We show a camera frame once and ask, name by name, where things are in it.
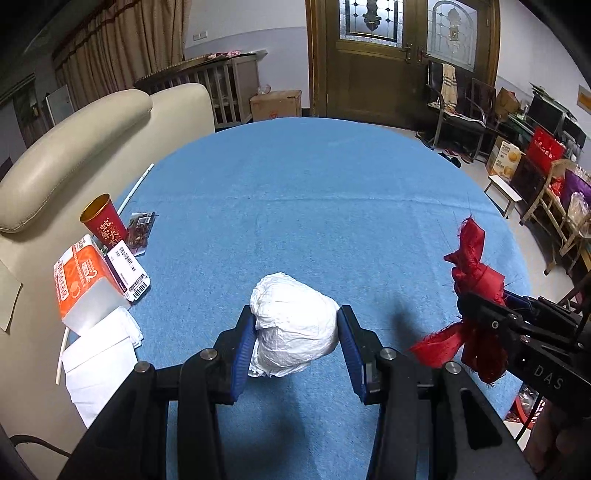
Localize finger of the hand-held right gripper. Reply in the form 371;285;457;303
502;290;583;324
457;292;525;344

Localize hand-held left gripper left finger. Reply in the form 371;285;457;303
58;305;259;480

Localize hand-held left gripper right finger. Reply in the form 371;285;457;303
339;305;536;480

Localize red cloth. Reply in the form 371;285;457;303
409;214;509;385

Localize red plastic basket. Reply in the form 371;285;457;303
505;383;549;424

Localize white plastic bag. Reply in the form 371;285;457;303
248;272;341;379

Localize wicker armchair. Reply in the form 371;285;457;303
521;159;591;278

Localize clear plastic bag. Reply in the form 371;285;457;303
566;191;591;228

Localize small white stool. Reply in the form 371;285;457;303
483;174;523;219

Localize purple bag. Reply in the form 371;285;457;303
563;169;591;209

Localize white barcode box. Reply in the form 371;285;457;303
103;239;153;304

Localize white napkins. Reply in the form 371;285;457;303
60;305;144;428

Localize orange print cardboard box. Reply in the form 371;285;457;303
486;138;525;182

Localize blue tablecloth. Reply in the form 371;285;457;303
58;117;533;480

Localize red gift bag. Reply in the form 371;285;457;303
526;128;567;163

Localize dark snack packet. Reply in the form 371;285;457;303
126;211;159;258

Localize orange tissue pack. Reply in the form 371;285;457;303
52;234;133;336

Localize small black monitor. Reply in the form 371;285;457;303
560;115;590;147

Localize red paper cup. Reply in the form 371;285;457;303
79;193;128;256

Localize black metal chair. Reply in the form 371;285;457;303
426;60;498;163

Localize large black monitor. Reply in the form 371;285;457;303
526;92;564;131

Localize brown paper bag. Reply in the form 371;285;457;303
494;87;520;119

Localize striped scarf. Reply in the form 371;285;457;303
440;63;459;112

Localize plain cardboard box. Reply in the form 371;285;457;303
250;89;304;123

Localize beige sofa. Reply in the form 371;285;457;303
0;83;216;480

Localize wooden double door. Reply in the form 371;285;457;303
305;0;502;131

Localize slatted radiator cabinet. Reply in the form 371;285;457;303
133;50;269;131

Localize white board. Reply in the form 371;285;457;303
45;85;75;126

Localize beige curtain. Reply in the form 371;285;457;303
50;0;193;112

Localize black cable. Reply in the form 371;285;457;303
9;434;73;459

